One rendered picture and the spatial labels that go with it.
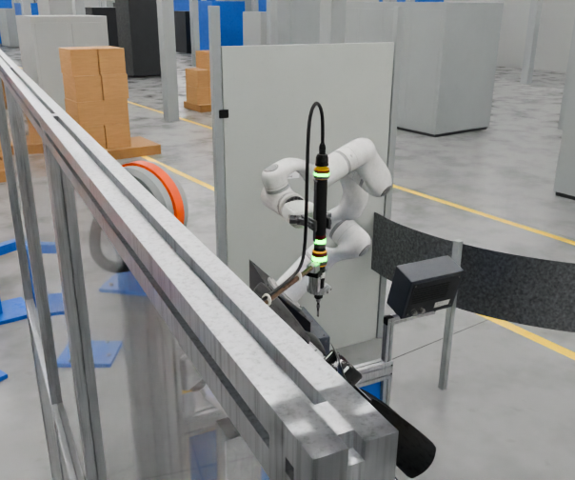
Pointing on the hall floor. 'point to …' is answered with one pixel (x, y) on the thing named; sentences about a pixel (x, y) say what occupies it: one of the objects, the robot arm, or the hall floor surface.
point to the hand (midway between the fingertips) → (319, 223)
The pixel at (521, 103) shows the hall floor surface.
